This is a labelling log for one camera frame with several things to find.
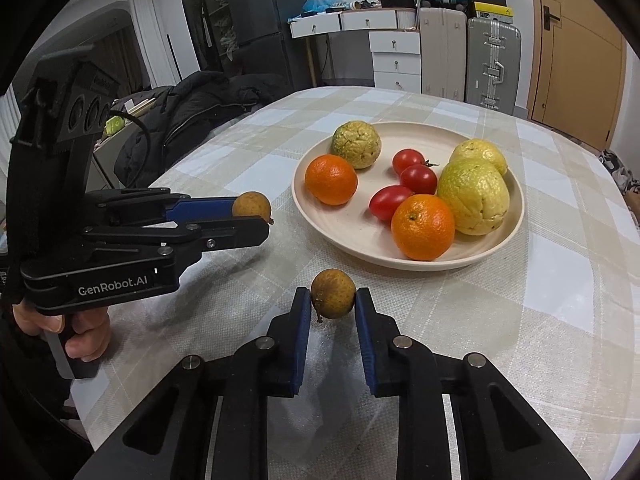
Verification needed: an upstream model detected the wooden door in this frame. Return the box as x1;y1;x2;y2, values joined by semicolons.
526;0;628;151

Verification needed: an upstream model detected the dark shelf cabinet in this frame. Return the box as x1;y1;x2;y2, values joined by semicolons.
175;0;236;81

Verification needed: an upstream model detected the brown longan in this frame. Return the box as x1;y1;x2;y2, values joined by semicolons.
310;269;357;322
232;191;275;225

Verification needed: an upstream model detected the person's left forearm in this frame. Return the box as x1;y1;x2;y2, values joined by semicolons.
0;310;76;421

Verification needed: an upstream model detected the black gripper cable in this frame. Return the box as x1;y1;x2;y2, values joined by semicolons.
110;110;151;188

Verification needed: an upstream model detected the patterned cloth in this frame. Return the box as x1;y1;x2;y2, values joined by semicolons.
600;147;640;231

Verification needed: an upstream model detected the silver suitcase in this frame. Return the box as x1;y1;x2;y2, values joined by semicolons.
465;16;522;116

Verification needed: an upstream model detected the white drawer cabinet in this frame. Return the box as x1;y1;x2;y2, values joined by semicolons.
369;30;422;93

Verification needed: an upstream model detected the person's left hand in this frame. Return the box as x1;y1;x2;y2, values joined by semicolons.
12;302;112;362

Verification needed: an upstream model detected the small yellow wrinkled citrus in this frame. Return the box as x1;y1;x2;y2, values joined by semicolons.
331;120;382;170

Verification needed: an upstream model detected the yellow green citrus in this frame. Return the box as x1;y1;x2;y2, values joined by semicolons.
436;158;511;236

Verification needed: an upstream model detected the black puffer jacket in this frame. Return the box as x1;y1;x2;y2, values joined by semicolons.
120;71;296;188

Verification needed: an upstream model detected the cream round plate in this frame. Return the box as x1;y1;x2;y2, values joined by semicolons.
291;121;526;272

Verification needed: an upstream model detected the beige suitcase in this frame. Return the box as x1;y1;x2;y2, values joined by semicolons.
416;6;468;101

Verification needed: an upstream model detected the dark grey refrigerator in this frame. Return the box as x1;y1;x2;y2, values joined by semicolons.
222;0;313;91

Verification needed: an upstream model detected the orange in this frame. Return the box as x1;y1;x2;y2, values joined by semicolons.
305;154;359;206
390;193;456;262

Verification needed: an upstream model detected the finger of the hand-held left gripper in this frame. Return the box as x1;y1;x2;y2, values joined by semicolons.
165;215;271;257
120;187;240;223

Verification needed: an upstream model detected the yellow black box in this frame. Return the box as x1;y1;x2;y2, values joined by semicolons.
472;1;515;23

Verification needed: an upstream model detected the large yellow wrinkled citrus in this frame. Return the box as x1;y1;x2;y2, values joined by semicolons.
449;138;508;177

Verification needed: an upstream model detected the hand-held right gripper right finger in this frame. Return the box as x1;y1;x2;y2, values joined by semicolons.
354;287;593;480

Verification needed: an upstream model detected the white desk with drawers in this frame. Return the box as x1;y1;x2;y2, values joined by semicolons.
289;7;418;88

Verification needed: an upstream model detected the red tomato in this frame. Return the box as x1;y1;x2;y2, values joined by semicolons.
369;185;415;223
392;148;440;175
399;164;439;196

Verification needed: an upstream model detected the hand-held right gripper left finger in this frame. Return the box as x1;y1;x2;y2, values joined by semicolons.
72;287;313;480

